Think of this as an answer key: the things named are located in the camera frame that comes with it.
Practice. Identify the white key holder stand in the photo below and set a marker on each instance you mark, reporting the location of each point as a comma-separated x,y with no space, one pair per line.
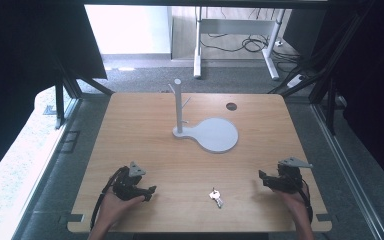
210,131

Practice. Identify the white power strip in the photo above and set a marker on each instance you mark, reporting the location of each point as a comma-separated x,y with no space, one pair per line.
295,81

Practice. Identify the silver key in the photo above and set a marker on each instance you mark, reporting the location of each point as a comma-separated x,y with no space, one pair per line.
216,196

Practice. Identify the black metal frame stand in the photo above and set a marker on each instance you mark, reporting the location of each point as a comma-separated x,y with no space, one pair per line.
326,76
70,86

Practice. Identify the white desk frame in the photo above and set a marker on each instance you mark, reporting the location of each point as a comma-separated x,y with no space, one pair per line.
236,43

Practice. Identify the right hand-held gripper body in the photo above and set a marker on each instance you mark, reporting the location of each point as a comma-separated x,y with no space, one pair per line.
288,178

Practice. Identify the person's right hand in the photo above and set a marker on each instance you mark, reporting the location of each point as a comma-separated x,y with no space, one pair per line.
291,201

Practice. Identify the black curtain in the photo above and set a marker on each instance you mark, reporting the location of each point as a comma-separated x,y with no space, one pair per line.
366,83
30,66

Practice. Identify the person's left hand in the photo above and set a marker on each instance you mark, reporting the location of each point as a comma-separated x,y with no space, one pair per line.
117,208

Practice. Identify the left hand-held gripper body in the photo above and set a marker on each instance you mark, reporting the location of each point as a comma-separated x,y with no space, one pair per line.
126,182

